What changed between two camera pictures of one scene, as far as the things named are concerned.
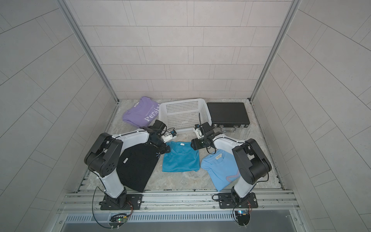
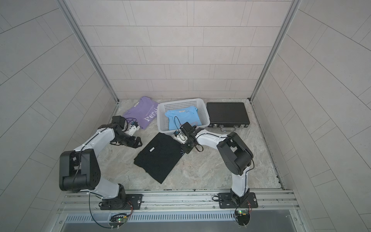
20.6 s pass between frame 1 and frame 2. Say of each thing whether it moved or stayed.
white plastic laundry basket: stayed
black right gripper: moved
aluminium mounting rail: stayed
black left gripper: moved
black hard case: stayed
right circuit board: stayed
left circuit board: stayed
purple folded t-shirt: stayed
